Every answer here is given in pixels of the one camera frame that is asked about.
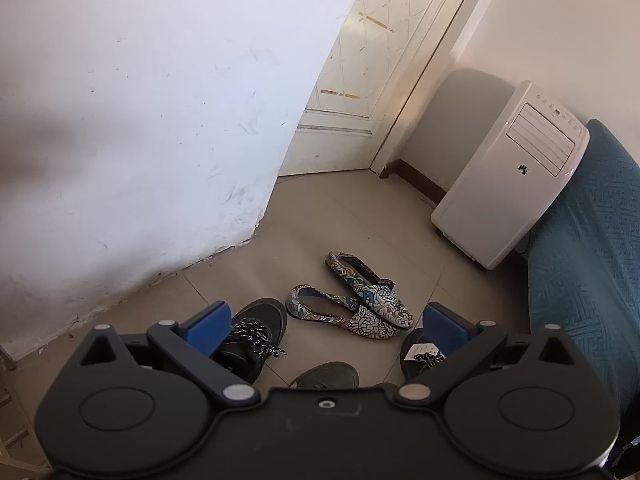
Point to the black work shoe with tag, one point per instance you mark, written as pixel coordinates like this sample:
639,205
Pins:
418,354

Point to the cream panelled door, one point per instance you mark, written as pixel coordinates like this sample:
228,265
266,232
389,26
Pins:
376,60

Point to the teal fabric sofa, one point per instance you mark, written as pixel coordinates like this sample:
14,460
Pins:
583,264

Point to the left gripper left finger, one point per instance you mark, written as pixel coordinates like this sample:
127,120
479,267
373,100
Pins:
187,347

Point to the olive green sneaker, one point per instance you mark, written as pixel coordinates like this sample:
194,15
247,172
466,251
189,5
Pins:
332,375

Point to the white portable air cooler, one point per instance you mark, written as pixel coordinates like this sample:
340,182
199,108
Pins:
528,156

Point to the black work shoe speckled laces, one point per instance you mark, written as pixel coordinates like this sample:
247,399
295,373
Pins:
256,334

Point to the metal folding rack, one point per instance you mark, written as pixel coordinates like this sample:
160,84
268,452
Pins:
21,455

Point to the patterned flat slipper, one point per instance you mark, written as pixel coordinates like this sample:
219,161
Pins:
308,304
376,294

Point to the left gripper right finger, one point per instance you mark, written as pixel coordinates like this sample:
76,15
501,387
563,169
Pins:
467,347

